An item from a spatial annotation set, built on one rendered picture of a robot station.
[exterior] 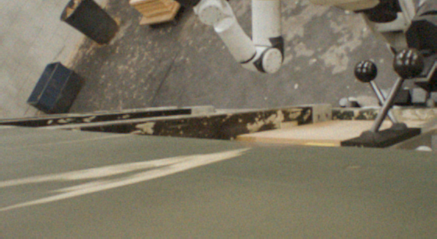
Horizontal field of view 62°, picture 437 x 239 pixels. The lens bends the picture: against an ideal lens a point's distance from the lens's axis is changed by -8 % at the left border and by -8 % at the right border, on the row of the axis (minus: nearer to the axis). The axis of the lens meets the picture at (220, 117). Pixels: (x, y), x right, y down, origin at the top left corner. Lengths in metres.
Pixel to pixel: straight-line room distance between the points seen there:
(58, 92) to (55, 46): 1.28
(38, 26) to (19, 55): 0.52
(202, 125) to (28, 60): 5.33
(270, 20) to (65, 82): 4.14
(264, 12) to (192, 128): 0.53
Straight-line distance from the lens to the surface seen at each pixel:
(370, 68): 0.63
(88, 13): 5.21
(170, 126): 0.77
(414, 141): 0.62
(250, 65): 1.22
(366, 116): 1.26
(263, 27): 1.22
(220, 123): 0.87
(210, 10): 1.06
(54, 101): 5.07
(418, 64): 0.48
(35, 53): 6.10
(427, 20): 0.62
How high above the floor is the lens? 1.92
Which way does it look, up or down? 40 degrees down
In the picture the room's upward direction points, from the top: 51 degrees counter-clockwise
